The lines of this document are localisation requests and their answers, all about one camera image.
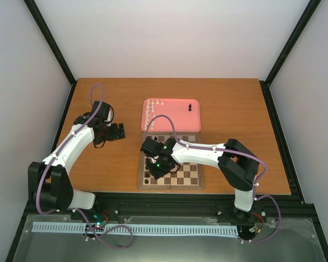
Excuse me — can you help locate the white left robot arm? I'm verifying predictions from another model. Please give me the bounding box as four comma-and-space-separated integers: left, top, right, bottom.
28, 101, 125, 220

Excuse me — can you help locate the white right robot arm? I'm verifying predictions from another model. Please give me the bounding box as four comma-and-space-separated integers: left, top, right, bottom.
140, 137, 261, 213

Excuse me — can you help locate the wooden chessboard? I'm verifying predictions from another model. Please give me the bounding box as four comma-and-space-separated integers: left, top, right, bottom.
138, 132, 204, 190

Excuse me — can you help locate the pink plastic tray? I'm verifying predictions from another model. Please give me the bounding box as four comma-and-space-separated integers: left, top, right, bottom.
140, 98, 201, 133

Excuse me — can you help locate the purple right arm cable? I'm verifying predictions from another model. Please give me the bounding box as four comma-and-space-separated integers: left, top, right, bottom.
145, 114, 282, 243

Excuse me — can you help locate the light blue cable duct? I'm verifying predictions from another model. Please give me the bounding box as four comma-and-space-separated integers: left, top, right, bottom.
31, 222, 238, 238

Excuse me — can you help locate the black aluminium frame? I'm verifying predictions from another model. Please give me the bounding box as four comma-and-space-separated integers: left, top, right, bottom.
5, 0, 328, 262

